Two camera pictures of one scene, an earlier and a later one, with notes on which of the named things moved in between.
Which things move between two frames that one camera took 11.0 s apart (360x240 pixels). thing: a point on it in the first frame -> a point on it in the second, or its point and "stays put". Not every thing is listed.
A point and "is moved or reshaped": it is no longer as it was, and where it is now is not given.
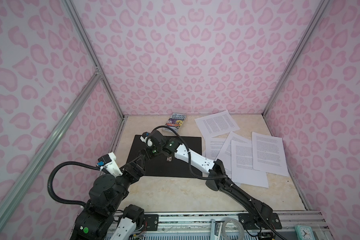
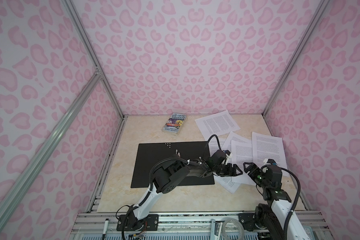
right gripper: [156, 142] -> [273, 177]
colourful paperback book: [175, 121] stays put
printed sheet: [269, 154] stays put
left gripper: [135, 177] -> [234, 170]
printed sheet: [242, 165] stays put
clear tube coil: [241, 231] stays put
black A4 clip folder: [170, 165] is moved or reshaped
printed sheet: [225, 153] stays put
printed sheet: [216, 124] stays put
